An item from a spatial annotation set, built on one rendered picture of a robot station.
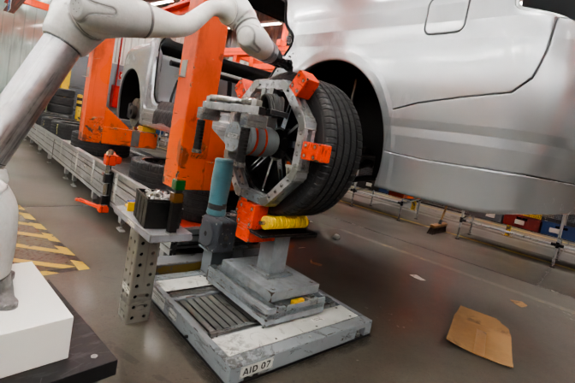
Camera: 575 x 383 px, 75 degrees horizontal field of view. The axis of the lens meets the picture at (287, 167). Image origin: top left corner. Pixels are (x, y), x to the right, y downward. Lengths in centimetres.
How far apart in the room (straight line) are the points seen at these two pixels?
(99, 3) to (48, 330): 77
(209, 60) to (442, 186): 127
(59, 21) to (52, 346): 81
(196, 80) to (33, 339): 136
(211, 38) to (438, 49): 109
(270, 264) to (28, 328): 109
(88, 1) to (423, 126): 120
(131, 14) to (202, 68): 93
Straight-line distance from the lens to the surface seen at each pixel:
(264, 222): 160
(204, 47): 202
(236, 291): 183
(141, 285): 176
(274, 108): 142
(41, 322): 103
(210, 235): 197
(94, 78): 381
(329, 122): 150
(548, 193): 160
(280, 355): 160
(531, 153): 149
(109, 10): 111
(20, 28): 1459
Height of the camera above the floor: 89
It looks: 5 degrees down
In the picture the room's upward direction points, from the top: 10 degrees clockwise
